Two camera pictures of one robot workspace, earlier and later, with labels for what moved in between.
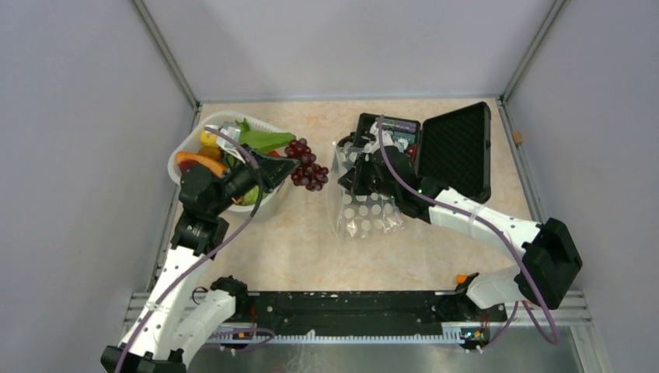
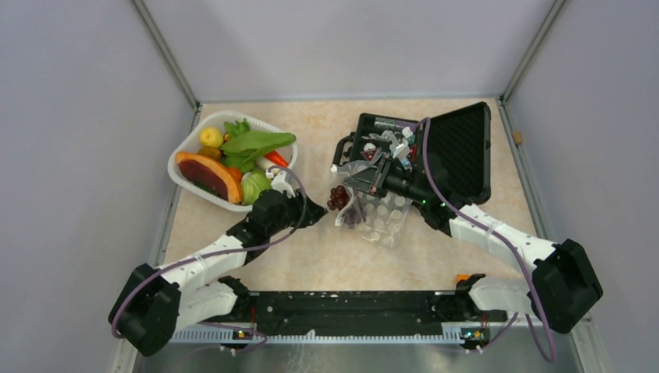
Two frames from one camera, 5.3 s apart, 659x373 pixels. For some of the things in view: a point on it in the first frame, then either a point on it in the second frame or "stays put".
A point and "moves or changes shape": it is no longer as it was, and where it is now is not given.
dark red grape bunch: (308, 173) -> (339, 196)
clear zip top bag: (358, 215) moves or changes shape
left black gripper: (275, 168) -> (308, 211)
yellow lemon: (207, 139) stays put
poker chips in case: (402, 134) stays put
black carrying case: (452, 150) stays put
